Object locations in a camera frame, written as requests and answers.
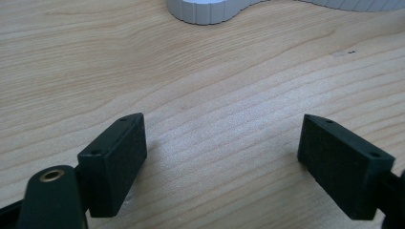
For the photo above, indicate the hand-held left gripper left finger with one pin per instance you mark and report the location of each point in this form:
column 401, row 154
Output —
column 111, row 171

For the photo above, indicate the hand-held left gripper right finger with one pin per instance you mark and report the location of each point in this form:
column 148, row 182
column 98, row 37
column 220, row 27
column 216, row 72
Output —
column 344, row 171

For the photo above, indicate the white ribbed wavy tray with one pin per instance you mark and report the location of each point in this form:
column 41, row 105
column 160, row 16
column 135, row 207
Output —
column 203, row 11

